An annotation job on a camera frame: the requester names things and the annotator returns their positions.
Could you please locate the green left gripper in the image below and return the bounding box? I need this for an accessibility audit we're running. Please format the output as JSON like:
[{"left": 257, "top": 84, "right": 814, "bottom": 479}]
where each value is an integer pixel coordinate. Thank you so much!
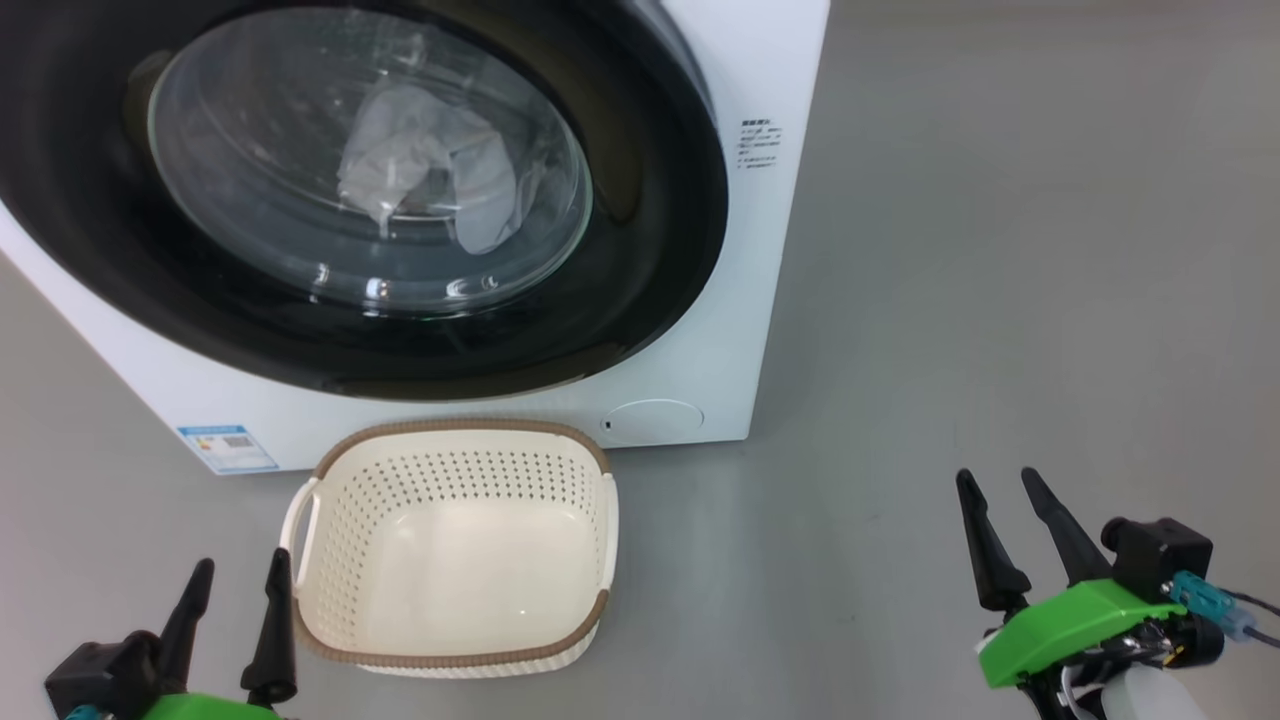
[{"left": 140, "top": 547, "right": 299, "bottom": 720}]

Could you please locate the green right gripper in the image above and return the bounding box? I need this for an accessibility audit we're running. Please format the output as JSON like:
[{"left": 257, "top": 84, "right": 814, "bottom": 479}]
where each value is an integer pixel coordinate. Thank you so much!
[{"left": 955, "top": 466, "right": 1186, "bottom": 689}]

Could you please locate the washing machine door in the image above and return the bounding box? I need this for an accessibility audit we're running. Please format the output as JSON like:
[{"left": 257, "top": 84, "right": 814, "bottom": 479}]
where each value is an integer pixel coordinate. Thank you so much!
[{"left": 0, "top": 0, "right": 729, "bottom": 403}]

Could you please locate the white garment with blue trim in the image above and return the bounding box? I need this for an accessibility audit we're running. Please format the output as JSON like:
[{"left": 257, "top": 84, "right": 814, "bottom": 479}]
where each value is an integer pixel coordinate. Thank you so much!
[{"left": 337, "top": 85, "right": 521, "bottom": 256}]

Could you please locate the white front-load washing machine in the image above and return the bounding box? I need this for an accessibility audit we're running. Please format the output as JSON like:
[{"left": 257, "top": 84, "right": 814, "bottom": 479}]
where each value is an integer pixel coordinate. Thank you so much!
[{"left": 0, "top": 0, "right": 831, "bottom": 476}]

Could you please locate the blue energy label sticker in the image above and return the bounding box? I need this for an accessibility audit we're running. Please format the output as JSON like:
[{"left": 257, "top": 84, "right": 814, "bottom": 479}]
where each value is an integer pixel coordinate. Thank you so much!
[{"left": 178, "top": 425, "right": 279, "bottom": 474}]

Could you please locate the cream perforated laundry basket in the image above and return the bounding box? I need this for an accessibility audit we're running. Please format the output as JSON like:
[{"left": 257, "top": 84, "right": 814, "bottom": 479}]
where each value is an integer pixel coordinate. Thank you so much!
[{"left": 280, "top": 418, "right": 619, "bottom": 679}]

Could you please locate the round white filter cover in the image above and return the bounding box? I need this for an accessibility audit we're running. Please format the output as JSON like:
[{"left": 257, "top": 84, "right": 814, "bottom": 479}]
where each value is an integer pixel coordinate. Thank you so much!
[{"left": 600, "top": 399, "right": 704, "bottom": 446}]

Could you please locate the small black text sticker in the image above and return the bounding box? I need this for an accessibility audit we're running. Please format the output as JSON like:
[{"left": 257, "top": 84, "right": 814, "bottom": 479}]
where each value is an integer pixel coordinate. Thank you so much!
[{"left": 738, "top": 118, "right": 781, "bottom": 171}]

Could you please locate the teal right camera cable connector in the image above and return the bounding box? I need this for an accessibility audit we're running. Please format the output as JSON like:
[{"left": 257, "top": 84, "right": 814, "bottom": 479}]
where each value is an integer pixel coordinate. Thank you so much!
[{"left": 1165, "top": 572, "right": 1280, "bottom": 646}]

